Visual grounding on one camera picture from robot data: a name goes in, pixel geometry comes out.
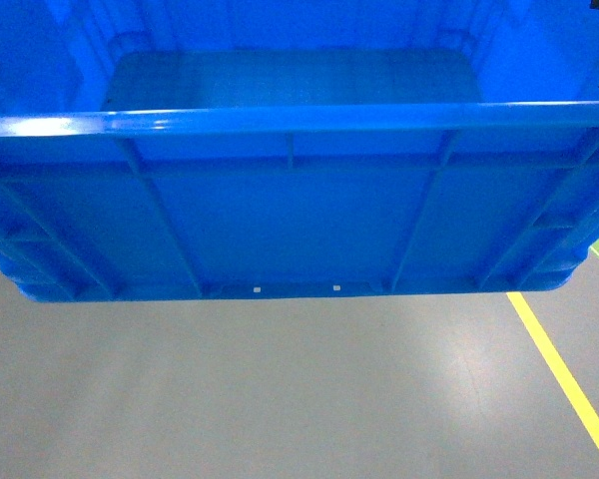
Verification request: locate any large blue plastic crate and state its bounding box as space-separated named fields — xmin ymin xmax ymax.
xmin=0 ymin=1 xmax=599 ymax=302

